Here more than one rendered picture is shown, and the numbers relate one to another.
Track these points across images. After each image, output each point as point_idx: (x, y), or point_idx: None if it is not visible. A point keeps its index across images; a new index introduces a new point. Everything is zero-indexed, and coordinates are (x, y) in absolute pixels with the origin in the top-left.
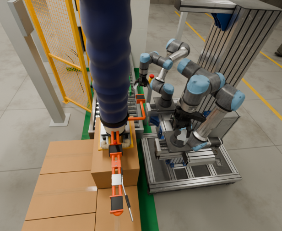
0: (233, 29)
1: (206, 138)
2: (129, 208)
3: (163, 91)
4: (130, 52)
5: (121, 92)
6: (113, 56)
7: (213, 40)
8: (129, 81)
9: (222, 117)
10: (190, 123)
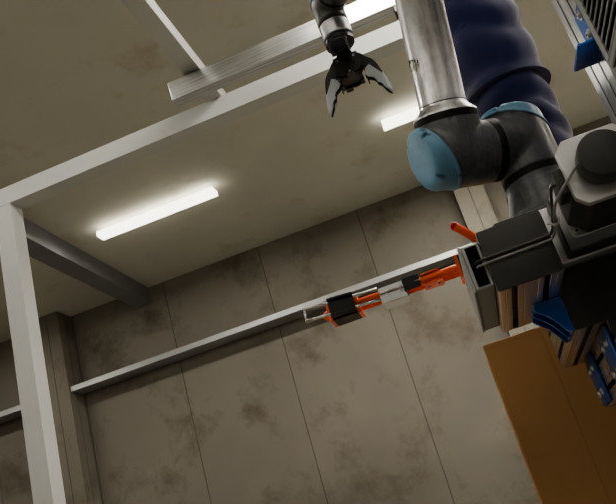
0: None
1: (421, 113)
2: (325, 302)
3: None
4: (468, 12)
5: (468, 98)
6: None
7: None
8: (499, 70)
9: (397, 6)
10: (331, 65)
